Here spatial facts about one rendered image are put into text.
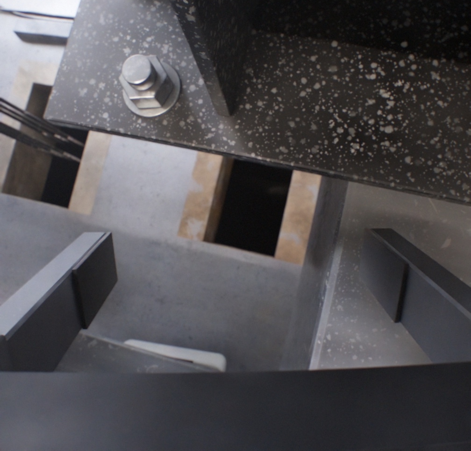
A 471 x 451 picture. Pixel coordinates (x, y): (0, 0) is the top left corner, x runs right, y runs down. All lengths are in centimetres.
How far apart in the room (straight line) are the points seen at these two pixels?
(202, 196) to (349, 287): 72
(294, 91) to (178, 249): 73
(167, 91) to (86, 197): 82
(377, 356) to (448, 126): 16
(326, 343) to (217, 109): 17
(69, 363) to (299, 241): 59
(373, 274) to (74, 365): 48
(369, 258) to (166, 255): 80
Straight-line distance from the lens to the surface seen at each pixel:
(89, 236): 17
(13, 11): 144
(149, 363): 52
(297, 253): 89
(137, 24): 29
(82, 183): 106
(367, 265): 17
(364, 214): 24
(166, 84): 24
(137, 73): 23
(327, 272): 24
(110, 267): 17
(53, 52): 127
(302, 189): 91
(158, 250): 94
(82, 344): 56
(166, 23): 28
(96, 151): 106
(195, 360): 82
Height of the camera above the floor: 89
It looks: 81 degrees down
